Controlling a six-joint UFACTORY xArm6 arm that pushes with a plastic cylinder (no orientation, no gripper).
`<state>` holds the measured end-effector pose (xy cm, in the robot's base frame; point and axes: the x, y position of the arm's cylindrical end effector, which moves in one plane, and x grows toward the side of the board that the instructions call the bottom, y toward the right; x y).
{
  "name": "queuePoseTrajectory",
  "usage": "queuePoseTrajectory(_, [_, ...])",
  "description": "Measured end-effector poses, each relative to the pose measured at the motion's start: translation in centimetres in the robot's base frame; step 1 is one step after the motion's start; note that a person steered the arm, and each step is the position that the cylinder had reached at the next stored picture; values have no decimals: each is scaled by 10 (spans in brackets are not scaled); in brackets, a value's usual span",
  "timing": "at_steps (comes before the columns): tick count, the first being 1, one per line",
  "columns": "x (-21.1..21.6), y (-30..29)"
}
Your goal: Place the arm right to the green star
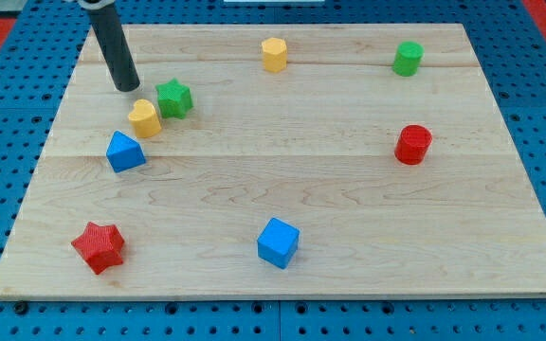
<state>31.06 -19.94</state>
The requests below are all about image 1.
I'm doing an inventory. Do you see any green star block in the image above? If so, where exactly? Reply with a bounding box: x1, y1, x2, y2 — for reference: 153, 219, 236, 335
155, 79, 193, 119

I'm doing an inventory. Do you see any red star block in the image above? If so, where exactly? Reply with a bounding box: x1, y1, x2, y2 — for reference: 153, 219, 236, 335
71, 222, 125, 275

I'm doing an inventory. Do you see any light wooden board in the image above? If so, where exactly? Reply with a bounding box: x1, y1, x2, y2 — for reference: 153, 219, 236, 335
0, 24, 546, 301

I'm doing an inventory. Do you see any blue cube block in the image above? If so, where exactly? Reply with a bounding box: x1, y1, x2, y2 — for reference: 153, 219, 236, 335
257, 218, 300, 269

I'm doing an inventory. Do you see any yellow hexagon block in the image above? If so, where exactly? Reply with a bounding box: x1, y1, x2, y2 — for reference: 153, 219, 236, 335
261, 37, 287, 73

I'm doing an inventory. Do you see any yellow heart block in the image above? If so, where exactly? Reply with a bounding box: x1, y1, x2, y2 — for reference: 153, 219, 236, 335
127, 99, 162, 138

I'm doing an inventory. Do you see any red cylinder block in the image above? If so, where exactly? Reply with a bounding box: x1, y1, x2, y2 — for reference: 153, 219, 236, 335
394, 124, 432, 165

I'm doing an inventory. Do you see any blue triangle block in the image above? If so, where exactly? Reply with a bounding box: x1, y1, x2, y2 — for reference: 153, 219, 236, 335
106, 131, 146, 173

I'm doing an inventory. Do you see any green cylinder block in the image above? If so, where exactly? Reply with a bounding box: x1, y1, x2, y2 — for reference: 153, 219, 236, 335
391, 41, 425, 77

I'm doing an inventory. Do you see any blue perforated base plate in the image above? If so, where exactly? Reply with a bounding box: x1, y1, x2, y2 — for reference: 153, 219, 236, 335
0, 0, 546, 340

